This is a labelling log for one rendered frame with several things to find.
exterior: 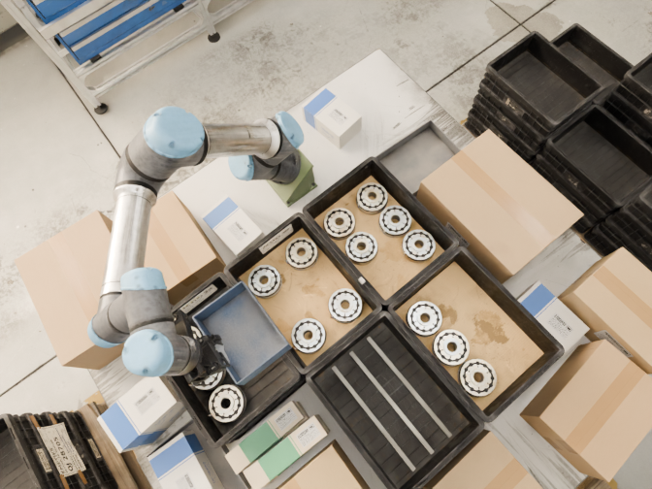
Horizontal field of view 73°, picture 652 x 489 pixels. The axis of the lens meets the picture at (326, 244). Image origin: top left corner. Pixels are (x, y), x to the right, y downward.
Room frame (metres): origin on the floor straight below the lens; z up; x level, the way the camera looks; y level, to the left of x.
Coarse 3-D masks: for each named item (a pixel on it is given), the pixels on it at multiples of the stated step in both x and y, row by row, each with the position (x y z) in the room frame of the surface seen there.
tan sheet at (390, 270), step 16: (352, 192) 0.64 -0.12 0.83; (352, 208) 0.59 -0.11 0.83; (320, 224) 0.55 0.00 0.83; (368, 224) 0.52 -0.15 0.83; (416, 224) 0.48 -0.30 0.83; (336, 240) 0.49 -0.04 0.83; (384, 240) 0.45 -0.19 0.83; (400, 240) 0.44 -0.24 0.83; (384, 256) 0.40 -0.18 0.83; (400, 256) 0.39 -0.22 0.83; (432, 256) 0.37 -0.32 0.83; (368, 272) 0.36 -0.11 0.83; (384, 272) 0.35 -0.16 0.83; (400, 272) 0.34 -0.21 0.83; (416, 272) 0.33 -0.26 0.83; (384, 288) 0.30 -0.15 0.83
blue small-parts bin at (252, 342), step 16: (240, 288) 0.31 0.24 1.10; (224, 304) 0.29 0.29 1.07; (240, 304) 0.28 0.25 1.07; (256, 304) 0.27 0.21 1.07; (208, 320) 0.25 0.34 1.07; (224, 320) 0.25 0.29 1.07; (240, 320) 0.24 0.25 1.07; (256, 320) 0.23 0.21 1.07; (272, 320) 0.21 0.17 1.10; (224, 336) 0.21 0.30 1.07; (240, 336) 0.20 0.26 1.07; (256, 336) 0.19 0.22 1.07; (272, 336) 0.18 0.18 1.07; (240, 352) 0.16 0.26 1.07; (256, 352) 0.15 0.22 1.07; (272, 352) 0.14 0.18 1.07; (240, 368) 0.12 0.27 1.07; (256, 368) 0.11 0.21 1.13; (240, 384) 0.08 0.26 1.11
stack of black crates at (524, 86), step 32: (512, 64) 1.28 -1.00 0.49; (544, 64) 1.24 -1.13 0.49; (576, 64) 1.13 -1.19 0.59; (480, 96) 1.20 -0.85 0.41; (512, 96) 1.07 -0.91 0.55; (544, 96) 1.08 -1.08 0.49; (576, 96) 1.05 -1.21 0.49; (480, 128) 1.14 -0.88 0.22; (512, 128) 1.00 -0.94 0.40; (544, 128) 0.90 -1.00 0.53
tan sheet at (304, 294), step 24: (288, 240) 0.52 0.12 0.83; (264, 264) 0.45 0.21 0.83; (288, 264) 0.44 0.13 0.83; (288, 288) 0.36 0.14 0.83; (312, 288) 0.34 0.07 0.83; (336, 288) 0.33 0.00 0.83; (288, 312) 0.28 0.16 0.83; (312, 312) 0.27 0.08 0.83; (288, 336) 0.21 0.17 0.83; (336, 336) 0.18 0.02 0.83; (312, 360) 0.13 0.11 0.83
